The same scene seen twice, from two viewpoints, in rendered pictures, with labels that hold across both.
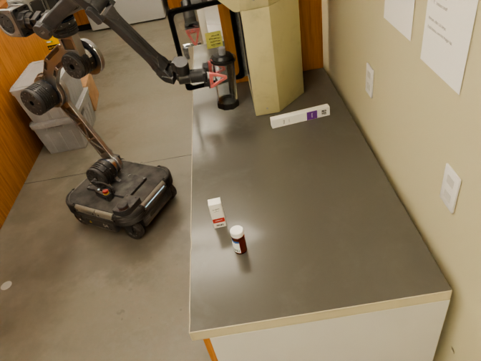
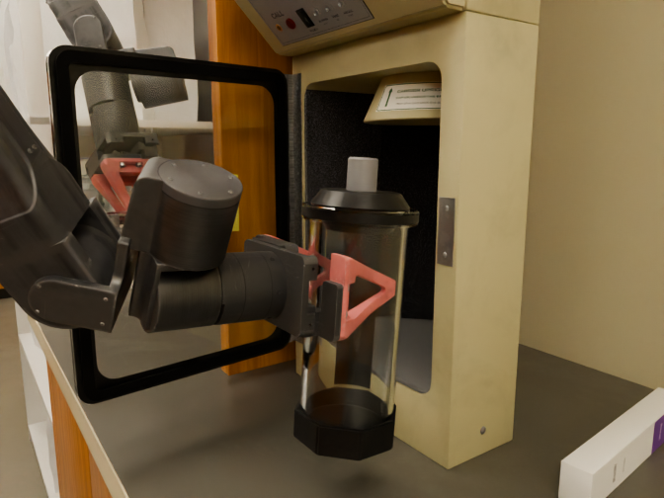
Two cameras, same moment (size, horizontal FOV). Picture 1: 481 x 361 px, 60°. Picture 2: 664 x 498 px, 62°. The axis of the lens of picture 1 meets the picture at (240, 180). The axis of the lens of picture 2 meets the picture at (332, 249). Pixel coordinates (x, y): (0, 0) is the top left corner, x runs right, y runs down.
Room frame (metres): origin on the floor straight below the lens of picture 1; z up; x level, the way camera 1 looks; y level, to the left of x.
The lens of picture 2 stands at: (1.29, 0.30, 1.28)
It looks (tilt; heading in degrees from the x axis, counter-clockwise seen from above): 10 degrees down; 323
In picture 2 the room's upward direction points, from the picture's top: straight up
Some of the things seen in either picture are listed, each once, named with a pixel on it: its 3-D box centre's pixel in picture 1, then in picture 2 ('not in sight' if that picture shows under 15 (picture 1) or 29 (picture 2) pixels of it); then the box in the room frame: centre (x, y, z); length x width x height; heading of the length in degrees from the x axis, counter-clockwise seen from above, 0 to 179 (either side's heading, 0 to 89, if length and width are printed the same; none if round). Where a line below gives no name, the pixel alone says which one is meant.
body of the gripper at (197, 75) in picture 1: (198, 75); (250, 286); (1.68, 0.09, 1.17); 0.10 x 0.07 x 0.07; 178
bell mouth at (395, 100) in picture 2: not in sight; (433, 100); (1.78, -0.23, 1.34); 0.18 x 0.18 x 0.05
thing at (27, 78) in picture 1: (51, 88); not in sight; (3.53, 1.47, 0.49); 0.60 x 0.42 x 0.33; 178
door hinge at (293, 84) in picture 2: (240, 39); (293, 213); (1.96, -0.13, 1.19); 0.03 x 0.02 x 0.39; 178
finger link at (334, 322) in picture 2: (215, 76); (342, 288); (1.65, 0.02, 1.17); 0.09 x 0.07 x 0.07; 88
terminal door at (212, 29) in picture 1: (207, 46); (191, 223); (1.95, 0.03, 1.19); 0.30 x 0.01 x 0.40; 94
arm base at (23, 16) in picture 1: (29, 21); not in sight; (1.96, 0.77, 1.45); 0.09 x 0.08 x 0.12; 147
